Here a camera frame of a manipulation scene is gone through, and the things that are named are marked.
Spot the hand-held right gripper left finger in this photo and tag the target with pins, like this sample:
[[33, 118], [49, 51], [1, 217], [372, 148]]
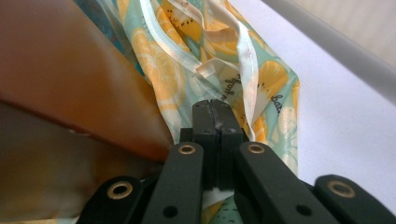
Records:
[[204, 130]]

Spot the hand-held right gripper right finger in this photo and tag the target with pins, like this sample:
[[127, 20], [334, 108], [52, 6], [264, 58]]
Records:
[[229, 124]]

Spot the white plastic tray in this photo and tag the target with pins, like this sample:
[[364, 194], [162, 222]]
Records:
[[342, 59]]

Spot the brown wooden box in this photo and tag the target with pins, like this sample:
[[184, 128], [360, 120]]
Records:
[[62, 71]]

